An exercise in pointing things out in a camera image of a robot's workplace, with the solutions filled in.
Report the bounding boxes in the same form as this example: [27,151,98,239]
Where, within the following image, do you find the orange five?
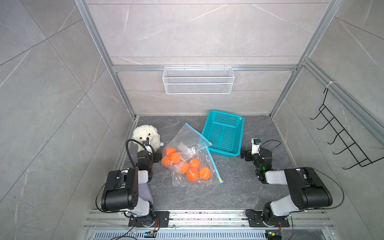
[170,153,183,164]

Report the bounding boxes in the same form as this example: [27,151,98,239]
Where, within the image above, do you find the orange six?
[165,148,177,156]

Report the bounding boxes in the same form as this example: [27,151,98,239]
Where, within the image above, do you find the black wire hook rack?
[310,88,384,170]

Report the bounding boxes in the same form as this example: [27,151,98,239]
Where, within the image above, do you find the orange seven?
[162,156,172,167]

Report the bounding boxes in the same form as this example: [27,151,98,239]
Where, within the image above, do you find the orange three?
[190,159,201,169]

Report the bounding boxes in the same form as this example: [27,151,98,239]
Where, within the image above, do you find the white plush dog toy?
[132,125,161,152]

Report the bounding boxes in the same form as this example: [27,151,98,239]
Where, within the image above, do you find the aluminium mounting rail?
[81,210,334,230]

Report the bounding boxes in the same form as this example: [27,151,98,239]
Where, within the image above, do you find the orange one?
[199,167,212,181]

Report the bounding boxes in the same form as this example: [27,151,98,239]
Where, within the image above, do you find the orange four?
[178,161,189,174]

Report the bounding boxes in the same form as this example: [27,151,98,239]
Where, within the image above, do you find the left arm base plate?
[126,211,170,228]

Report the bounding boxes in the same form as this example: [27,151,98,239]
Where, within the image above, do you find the orange two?
[187,168,200,182]

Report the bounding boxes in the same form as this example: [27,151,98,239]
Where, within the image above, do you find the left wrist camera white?
[143,141,155,154]

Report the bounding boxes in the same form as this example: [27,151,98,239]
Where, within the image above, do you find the clear zip-top bag blue seal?
[162,123,224,187]

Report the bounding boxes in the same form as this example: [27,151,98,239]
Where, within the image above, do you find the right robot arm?
[240,148,345,227]

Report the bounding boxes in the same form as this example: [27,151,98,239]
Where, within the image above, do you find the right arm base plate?
[245,210,290,228]

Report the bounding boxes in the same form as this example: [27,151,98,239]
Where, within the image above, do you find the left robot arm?
[95,138,162,228]

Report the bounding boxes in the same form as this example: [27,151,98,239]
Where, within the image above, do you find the teal plastic basket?
[202,111,245,158]

